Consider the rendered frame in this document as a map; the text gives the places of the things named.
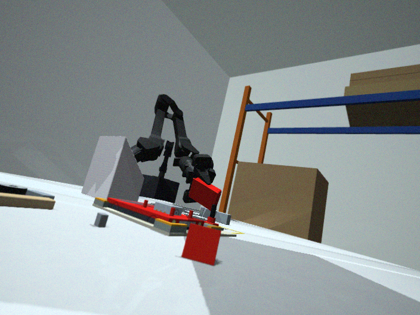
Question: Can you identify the tan flat bar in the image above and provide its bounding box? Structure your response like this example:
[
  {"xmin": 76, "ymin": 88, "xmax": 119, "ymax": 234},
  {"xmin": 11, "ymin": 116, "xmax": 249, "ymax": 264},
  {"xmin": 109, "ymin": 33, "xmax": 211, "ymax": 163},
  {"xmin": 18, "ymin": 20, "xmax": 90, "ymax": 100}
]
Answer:
[{"xmin": 0, "ymin": 193, "xmax": 55, "ymax": 210}]

